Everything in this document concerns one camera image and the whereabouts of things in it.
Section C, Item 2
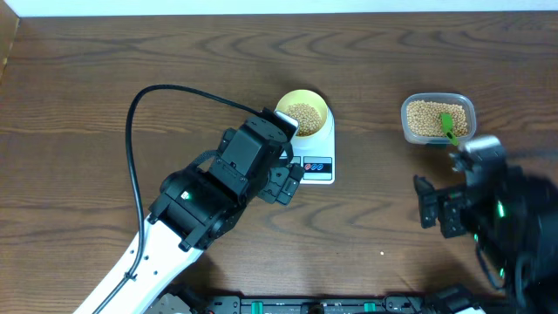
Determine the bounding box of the green plastic measuring scoop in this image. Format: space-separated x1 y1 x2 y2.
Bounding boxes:
440 113 459 146

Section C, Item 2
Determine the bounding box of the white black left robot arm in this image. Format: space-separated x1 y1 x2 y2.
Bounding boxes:
77 112 304 313

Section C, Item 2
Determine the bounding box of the clear container of soybeans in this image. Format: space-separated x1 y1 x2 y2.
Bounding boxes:
401 92 477 145

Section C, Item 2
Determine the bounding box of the yellow plastic bowl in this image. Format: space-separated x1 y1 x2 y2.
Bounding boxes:
276 90 329 137

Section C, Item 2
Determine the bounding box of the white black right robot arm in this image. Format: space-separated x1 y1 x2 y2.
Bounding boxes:
413 166 557 313

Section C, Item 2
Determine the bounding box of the white digital kitchen scale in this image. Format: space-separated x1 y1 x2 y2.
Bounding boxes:
291 109 336 185

